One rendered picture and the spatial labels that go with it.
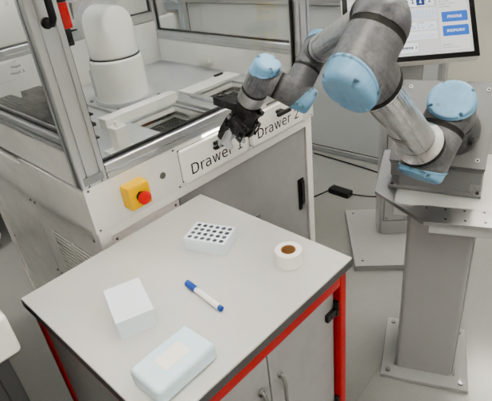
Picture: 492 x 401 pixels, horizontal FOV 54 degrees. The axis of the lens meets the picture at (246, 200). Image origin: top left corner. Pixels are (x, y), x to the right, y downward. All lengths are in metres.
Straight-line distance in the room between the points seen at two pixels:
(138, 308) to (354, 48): 0.70
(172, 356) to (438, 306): 1.03
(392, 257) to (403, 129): 1.40
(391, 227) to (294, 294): 1.48
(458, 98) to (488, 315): 1.20
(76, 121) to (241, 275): 0.57
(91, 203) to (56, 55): 0.40
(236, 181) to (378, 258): 0.96
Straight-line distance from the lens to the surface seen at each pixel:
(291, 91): 1.30
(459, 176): 1.50
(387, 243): 2.52
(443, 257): 1.63
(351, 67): 0.92
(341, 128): 3.38
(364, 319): 2.17
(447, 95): 1.31
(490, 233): 1.43
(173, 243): 1.37
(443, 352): 1.91
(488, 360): 2.11
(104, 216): 1.41
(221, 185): 1.69
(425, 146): 1.20
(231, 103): 1.42
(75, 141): 1.31
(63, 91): 1.27
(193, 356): 0.99
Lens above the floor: 1.53
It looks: 31 degrees down
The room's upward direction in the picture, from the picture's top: 7 degrees counter-clockwise
